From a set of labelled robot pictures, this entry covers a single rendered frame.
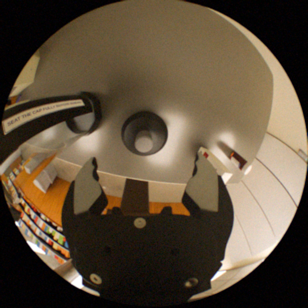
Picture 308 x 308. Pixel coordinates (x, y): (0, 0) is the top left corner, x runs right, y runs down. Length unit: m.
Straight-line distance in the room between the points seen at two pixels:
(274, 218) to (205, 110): 2.37
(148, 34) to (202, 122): 0.25
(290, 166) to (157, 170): 2.30
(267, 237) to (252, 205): 0.91
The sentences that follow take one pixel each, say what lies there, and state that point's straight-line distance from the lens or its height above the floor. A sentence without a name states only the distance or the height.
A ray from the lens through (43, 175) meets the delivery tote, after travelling 2.57.
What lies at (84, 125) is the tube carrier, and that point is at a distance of 0.17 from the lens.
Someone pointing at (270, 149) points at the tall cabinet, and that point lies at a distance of 2.38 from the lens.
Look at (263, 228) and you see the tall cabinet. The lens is 2.53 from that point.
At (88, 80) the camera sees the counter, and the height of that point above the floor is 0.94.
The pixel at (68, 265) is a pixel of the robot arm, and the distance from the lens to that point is 0.57.
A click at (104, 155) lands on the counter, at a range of 0.25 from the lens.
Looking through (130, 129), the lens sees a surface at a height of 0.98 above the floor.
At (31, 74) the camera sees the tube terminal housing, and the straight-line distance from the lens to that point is 0.53.
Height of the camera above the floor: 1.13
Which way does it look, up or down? 61 degrees down
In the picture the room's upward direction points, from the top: 173 degrees clockwise
